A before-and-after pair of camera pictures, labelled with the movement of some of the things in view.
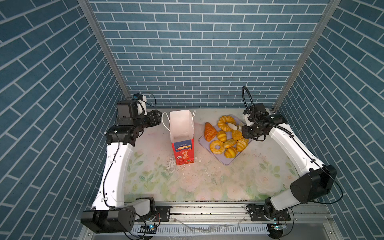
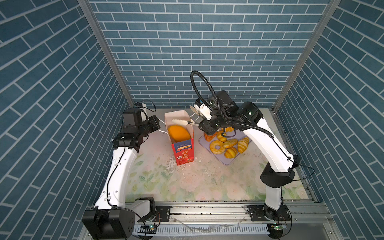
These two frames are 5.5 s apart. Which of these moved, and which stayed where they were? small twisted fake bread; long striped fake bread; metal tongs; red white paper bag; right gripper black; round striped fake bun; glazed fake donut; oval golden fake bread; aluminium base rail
Moved: oval golden fake bread; metal tongs; right gripper black
Stayed: small twisted fake bread; aluminium base rail; round striped fake bun; long striped fake bread; red white paper bag; glazed fake donut
